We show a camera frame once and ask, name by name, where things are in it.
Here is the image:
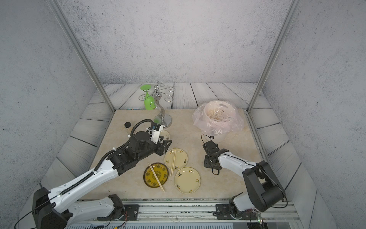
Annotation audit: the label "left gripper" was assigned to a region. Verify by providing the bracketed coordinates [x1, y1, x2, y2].
[135, 135, 173, 164]

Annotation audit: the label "chopsticks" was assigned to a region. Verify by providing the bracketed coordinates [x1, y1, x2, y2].
[148, 163, 165, 193]

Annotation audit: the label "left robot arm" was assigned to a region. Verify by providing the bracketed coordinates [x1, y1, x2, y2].
[31, 131, 172, 229]

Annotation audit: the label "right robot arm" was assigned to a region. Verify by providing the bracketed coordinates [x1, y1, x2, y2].
[203, 141, 287, 219]

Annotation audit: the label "cream plate with black spot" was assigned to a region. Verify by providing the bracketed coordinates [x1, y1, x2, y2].
[160, 130, 170, 140]

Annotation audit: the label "yellow patterned plate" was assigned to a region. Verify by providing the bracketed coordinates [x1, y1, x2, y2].
[143, 163, 169, 188]

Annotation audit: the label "cream floral plate middle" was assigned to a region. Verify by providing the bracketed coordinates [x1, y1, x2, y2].
[164, 148, 188, 170]

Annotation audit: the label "cream floral plate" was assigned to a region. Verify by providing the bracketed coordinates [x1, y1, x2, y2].
[174, 167, 201, 194]
[164, 148, 188, 170]

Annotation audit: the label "silver metal hook stand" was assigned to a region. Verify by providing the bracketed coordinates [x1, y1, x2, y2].
[151, 84, 175, 128]

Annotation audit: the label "cream floral plate front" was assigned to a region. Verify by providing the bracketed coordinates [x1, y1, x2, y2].
[174, 167, 201, 194]

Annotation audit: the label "small bottle with black cap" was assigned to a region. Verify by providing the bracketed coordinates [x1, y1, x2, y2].
[124, 122, 132, 133]

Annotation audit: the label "white bucket with pink bag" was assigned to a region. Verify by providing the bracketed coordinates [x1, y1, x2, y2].
[193, 100, 244, 143]

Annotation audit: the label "green plastic spoon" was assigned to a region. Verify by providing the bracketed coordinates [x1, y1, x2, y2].
[139, 85, 156, 110]

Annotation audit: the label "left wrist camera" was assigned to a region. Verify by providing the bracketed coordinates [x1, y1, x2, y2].
[147, 122, 164, 144]

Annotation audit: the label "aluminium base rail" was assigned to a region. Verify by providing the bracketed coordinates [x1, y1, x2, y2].
[70, 198, 303, 229]

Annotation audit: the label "left aluminium frame post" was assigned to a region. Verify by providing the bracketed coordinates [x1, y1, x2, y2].
[46, 0, 116, 114]

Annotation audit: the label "aluminium frame post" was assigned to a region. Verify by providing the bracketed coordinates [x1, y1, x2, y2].
[247, 0, 301, 113]
[46, 0, 116, 114]

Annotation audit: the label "right aluminium frame post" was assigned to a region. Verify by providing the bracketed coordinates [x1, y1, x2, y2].
[247, 0, 301, 113]

